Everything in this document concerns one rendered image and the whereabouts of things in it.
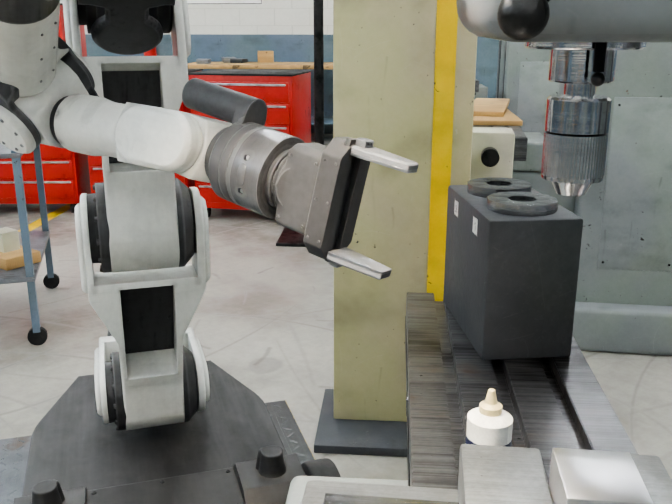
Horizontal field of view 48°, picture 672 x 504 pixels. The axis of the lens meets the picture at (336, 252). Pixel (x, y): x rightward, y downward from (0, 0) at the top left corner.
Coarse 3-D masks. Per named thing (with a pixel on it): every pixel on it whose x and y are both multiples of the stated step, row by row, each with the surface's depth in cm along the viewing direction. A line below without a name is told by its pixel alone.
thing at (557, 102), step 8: (552, 96) 57; (560, 96) 57; (600, 96) 57; (608, 96) 57; (552, 104) 57; (560, 104) 56; (568, 104) 56; (576, 104) 56; (584, 104) 55; (592, 104) 55; (600, 104) 56; (608, 104) 56; (576, 112) 56; (584, 112) 56; (592, 112) 56; (600, 112) 56
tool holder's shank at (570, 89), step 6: (564, 84) 58; (570, 84) 57; (576, 84) 56; (582, 84) 56; (588, 84) 56; (564, 90) 57; (570, 90) 57; (576, 90) 56; (582, 90) 56; (588, 90) 56; (594, 90) 57; (570, 96) 57; (576, 96) 57; (582, 96) 56; (588, 96) 57
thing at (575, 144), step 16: (560, 112) 56; (608, 112) 56; (544, 128) 59; (560, 128) 57; (576, 128) 56; (592, 128) 56; (608, 128) 57; (544, 144) 59; (560, 144) 57; (576, 144) 56; (592, 144) 56; (544, 160) 59; (560, 160) 57; (576, 160) 57; (592, 160) 57; (544, 176) 59; (560, 176) 57; (576, 176) 57; (592, 176) 57
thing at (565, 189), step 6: (558, 186) 59; (564, 186) 58; (570, 186) 58; (576, 186) 58; (582, 186) 58; (588, 186) 58; (558, 192) 59; (564, 192) 59; (570, 192) 58; (576, 192) 58; (582, 192) 59
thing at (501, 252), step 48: (480, 192) 106; (528, 192) 102; (480, 240) 97; (528, 240) 94; (576, 240) 95; (480, 288) 98; (528, 288) 96; (576, 288) 97; (480, 336) 98; (528, 336) 98
